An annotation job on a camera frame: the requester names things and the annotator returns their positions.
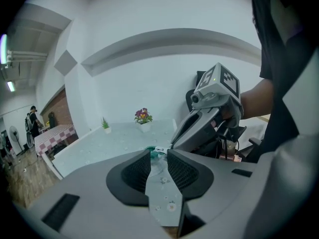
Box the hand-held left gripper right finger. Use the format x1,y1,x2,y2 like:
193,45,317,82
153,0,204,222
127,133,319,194
166,148,265,239

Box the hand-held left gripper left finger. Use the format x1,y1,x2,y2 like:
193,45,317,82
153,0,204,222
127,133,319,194
21,148,180,239

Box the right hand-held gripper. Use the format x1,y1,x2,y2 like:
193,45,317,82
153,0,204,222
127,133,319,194
170,62,247,152

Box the green and white object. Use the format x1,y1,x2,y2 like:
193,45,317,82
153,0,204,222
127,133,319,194
145,144,172,162

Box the person's right forearm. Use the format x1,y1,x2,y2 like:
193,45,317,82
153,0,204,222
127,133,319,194
240,78,275,120

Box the person's right hand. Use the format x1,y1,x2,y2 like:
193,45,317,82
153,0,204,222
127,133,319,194
220,106,236,121

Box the potted purple yellow flowers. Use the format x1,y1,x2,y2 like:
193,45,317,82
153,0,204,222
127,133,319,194
134,107,154,133

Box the white table with floral cloth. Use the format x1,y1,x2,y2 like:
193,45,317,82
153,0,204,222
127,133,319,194
51,118,178,182

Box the small green potted plant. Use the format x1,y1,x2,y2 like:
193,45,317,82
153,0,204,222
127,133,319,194
100,116,112,134

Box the checkered cloth table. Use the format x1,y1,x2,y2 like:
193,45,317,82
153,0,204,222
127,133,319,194
34,123,77,157

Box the standing floor fan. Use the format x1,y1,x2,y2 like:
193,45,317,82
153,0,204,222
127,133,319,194
8,125,23,157

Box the person in black shirt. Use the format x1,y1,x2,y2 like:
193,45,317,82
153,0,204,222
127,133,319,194
250,0,319,164

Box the white ceiling pipes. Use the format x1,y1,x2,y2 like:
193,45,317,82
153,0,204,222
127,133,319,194
6,49,48,62

